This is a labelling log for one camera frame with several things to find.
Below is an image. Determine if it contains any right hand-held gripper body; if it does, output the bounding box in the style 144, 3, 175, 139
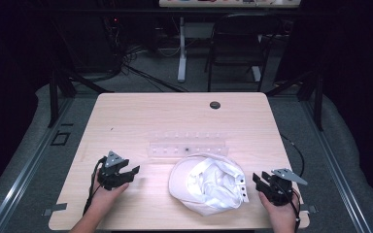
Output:
261, 167, 309, 207

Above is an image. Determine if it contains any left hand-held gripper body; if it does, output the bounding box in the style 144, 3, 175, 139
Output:
96, 150, 131, 191

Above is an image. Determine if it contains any white baseball cap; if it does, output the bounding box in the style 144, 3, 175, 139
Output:
167, 151, 251, 217

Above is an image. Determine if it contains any person's left hand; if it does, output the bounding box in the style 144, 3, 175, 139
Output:
88, 173, 130, 213

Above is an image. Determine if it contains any person's right hand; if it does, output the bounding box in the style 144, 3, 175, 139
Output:
257, 190, 301, 229

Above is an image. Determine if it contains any clear acrylic peg rack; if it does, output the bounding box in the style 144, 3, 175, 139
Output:
147, 129, 230, 160

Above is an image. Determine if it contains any black metal stand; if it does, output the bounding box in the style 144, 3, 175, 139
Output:
264, 69, 325, 132
47, 66, 115, 129

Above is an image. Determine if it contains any white desk leg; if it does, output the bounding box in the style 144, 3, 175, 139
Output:
251, 65, 262, 83
177, 16, 188, 83

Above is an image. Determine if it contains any black metal chair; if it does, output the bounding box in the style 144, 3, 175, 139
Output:
203, 13, 285, 93

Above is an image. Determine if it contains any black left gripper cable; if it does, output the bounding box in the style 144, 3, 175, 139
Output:
82, 156, 108, 217

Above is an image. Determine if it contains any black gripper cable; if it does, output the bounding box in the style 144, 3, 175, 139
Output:
82, 156, 108, 217
288, 188, 303, 233

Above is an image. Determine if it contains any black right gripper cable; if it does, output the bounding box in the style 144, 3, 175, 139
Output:
288, 188, 303, 233

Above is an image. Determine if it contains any grey metal table bracket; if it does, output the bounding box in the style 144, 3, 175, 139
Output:
42, 202, 69, 217
300, 204, 319, 215

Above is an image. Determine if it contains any black cable beside table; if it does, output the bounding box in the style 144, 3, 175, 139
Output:
279, 133, 306, 179

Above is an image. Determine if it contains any aluminium floor rail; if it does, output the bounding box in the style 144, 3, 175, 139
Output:
0, 96, 76, 233
298, 99, 373, 233

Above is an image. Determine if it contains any bundle of black floor cables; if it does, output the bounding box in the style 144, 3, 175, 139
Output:
102, 15, 189, 94

